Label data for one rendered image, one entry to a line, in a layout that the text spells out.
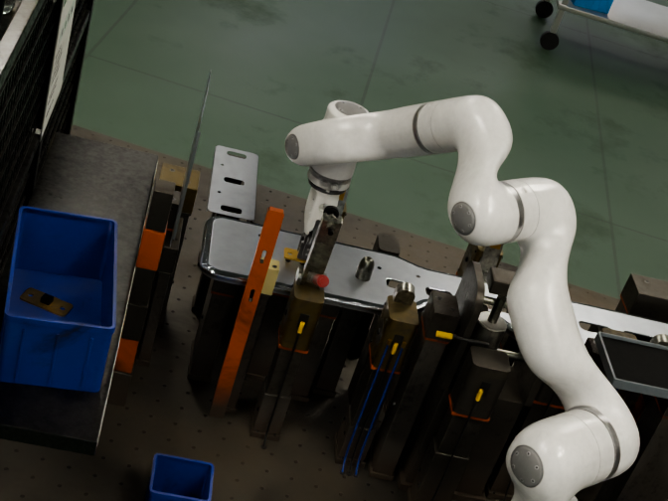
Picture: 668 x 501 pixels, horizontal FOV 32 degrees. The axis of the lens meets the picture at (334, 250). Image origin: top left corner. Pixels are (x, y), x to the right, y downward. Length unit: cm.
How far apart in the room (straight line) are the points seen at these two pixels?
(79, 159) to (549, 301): 107
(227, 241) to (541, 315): 77
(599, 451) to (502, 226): 37
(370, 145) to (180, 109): 299
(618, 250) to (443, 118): 324
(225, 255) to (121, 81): 289
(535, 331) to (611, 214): 357
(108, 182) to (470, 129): 82
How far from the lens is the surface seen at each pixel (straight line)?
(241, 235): 241
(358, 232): 314
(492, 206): 183
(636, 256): 516
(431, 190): 501
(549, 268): 189
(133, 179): 245
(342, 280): 237
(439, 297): 220
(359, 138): 210
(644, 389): 214
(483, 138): 191
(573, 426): 186
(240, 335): 229
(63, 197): 235
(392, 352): 222
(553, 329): 187
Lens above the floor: 228
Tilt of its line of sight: 31 degrees down
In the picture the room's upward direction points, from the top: 18 degrees clockwise
